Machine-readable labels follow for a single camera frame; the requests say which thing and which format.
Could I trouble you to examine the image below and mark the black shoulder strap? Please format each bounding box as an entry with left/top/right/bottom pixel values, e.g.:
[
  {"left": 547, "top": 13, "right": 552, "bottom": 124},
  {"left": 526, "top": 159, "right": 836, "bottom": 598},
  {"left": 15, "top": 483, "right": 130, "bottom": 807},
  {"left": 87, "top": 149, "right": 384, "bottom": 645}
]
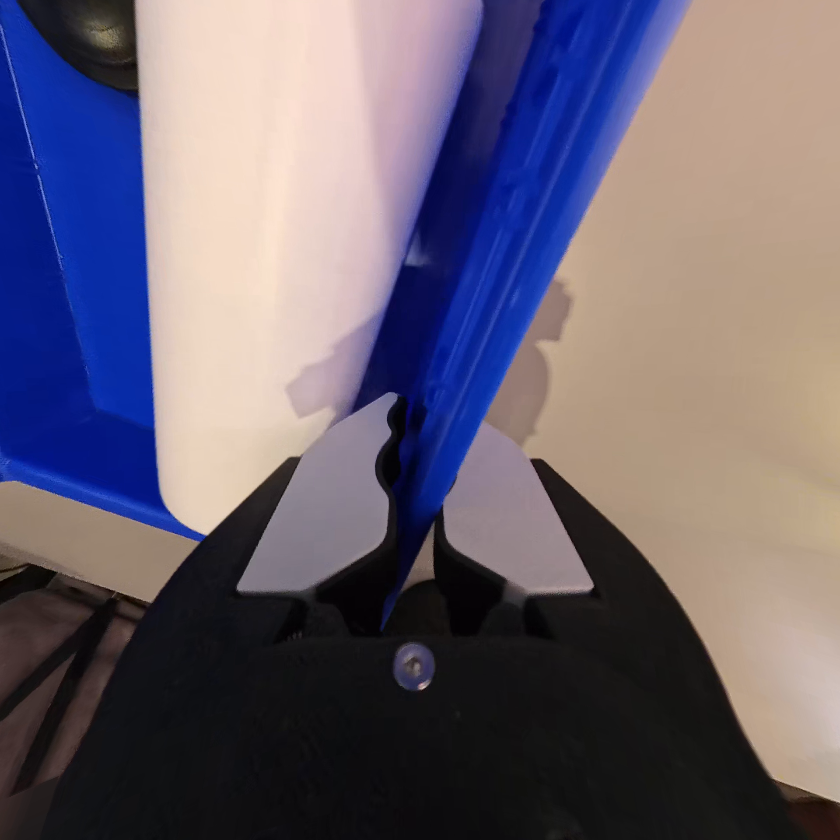
[{"left": 0, "top": 591, "right": 129, "bottom": 796}]

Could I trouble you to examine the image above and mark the blue plastic storage bin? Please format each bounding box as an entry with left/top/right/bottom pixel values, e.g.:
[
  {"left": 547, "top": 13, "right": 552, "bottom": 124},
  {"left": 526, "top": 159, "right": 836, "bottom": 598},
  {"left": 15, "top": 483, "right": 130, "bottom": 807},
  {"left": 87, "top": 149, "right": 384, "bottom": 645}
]
[{"left": 0, "top": 0, "right": 691, "bottom": 632}]

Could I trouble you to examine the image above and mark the white plastic bottle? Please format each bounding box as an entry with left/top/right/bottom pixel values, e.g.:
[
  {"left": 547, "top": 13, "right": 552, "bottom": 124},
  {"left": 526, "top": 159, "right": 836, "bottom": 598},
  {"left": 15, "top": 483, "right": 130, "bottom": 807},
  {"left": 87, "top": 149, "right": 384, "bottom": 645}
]
[{"left": 134, "top": 0, "right": 488, "bottom": 527}]

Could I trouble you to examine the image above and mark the black bottle lid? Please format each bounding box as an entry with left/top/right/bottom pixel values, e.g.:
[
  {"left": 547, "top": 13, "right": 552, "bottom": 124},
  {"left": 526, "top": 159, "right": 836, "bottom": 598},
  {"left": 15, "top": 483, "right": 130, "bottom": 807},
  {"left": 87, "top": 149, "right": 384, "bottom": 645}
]
[{"left": 18, "top": 0, "right": 140, "bottom": 93}]

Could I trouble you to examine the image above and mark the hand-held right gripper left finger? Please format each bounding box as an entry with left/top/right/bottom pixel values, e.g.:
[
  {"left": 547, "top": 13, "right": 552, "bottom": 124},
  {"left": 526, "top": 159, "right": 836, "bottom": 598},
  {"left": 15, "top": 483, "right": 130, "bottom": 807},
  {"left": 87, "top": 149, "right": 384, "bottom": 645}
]
[{"left": 236, "top": 392, "right": 411, "bottom": 598}]

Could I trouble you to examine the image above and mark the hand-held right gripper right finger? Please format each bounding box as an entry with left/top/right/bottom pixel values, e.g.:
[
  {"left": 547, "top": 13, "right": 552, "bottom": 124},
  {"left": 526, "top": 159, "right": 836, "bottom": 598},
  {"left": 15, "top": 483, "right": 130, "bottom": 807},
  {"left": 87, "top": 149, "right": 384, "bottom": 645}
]
[{"left": 436, "top": 420, "right": 595, "bottom": 608}]

